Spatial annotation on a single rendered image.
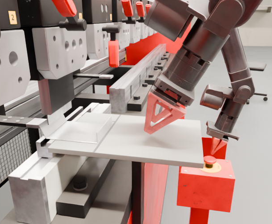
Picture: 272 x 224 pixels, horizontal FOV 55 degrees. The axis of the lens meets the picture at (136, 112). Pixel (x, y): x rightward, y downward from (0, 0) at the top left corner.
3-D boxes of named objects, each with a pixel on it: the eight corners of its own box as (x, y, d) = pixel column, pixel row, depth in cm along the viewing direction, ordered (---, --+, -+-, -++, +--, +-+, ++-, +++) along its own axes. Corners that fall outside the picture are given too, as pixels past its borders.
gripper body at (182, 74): (152, 88, 40) (178, 46, 37) (160, 75, 50) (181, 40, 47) (188, 109, 40) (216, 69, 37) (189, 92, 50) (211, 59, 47)
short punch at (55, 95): (53, 125, 48) (47, 74, 44) (43, 124, 48) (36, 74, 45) (75, 107, 57) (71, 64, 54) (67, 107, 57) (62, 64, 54)
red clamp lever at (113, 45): (119, 68, 62) (118, 25, 58) (102, 67, 63) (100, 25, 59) (121, 66, 63) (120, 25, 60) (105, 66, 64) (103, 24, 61)
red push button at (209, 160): (216, 172, 78) (217, 162, 76) (202, 170, 78) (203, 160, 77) (214, 165, 81) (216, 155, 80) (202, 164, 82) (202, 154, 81)
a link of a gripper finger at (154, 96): (127, 127, 43) (155, 80, 40) (136, 113, 50) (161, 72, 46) (162, 148, 43) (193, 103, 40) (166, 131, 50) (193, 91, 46)
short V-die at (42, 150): (52, 158, 47) (50, 143, 46) (38, 156, 48) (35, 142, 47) (91, 118, 66) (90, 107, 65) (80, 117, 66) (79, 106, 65)
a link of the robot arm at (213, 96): (253, 89, 72) (250, 77, 79) (213, 77, 73) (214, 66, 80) (235, 122, 79) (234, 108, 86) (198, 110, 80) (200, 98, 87)
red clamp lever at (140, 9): (143, 0, 87) (146, 19, 96) (131, 0, 88) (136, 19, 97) (143, 4, 87) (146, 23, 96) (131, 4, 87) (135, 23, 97)
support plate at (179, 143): (203, 169, 40) (204, 163, 40) (48, 152, 45) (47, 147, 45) (199, 124, 57) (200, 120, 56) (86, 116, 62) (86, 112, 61)
